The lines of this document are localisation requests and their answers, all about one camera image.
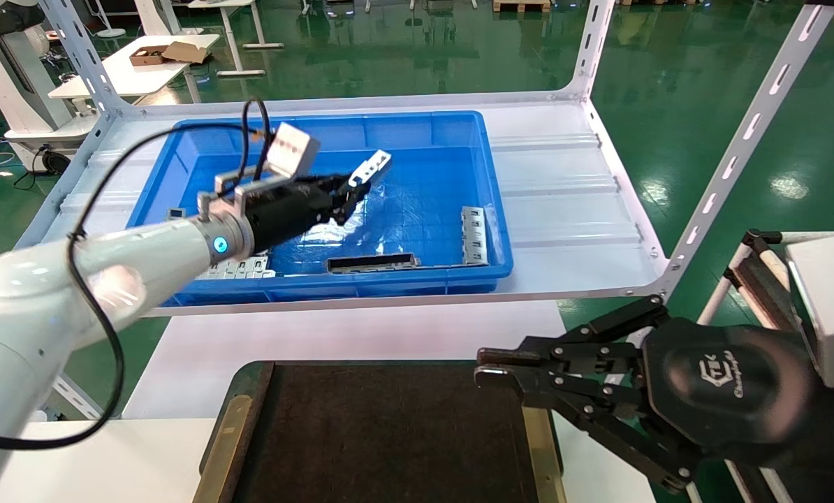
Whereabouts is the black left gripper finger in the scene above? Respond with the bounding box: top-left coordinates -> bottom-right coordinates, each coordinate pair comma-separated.
319,192 -> 362,224
316,175 -> 358,198

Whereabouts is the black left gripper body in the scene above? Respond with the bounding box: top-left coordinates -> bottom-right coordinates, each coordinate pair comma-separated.
244,178 -> 323,247

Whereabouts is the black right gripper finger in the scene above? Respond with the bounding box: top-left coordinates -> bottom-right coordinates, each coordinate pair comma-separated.
473,367 -> 704,493
476,295 -> 669,374

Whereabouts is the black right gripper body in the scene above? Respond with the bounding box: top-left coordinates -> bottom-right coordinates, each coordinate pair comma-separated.
641,318 -> 819,448

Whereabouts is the grey ladder-shaped metal part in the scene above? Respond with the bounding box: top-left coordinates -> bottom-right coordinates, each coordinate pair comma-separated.
347,150 -> 393,189

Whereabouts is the black flat container tray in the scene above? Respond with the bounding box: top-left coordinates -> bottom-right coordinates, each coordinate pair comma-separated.
193,360 -> 564,503

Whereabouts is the large blue plastic bin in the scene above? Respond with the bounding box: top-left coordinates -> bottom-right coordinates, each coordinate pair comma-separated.
125,110 -> 514,308

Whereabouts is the black and cream tube trolley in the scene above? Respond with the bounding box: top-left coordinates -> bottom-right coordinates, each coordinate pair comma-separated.
696,229 -> 809,333

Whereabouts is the white perforated metal shelf rack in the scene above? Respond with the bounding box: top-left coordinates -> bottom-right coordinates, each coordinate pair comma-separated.
15,0 -> 834,420

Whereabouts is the brown cardboard box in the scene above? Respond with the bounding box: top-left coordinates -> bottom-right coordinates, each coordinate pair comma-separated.
129,41 -> 212,67

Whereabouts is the white desk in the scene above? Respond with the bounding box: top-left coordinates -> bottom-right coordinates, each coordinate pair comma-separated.
47,34 -> 221,105
186,0 -> 285,78

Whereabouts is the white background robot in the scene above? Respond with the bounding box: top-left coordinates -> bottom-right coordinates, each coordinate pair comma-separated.
0,0 -> 75,151

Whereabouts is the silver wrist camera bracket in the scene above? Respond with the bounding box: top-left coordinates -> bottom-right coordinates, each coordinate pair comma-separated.
197,168 -> 285,219

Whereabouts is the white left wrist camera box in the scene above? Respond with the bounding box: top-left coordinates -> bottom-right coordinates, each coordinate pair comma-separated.
267,122 -> 320,179

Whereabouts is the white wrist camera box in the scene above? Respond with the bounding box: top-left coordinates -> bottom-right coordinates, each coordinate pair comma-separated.
267,122 -> 320,179
784,233 -> 834,388

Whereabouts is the dark long metal rail part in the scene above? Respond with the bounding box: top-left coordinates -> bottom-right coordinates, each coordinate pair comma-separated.
326,253 -> 421,273

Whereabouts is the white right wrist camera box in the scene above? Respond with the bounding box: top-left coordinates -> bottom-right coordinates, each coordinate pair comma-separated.
784,233 -> 834,388

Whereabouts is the grey perforated metal bracket part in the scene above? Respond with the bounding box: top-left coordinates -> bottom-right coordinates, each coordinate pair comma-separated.
461,206 -> 489,266

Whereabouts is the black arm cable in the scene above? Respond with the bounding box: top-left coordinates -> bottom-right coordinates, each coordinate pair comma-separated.
0,98 -> 272,451

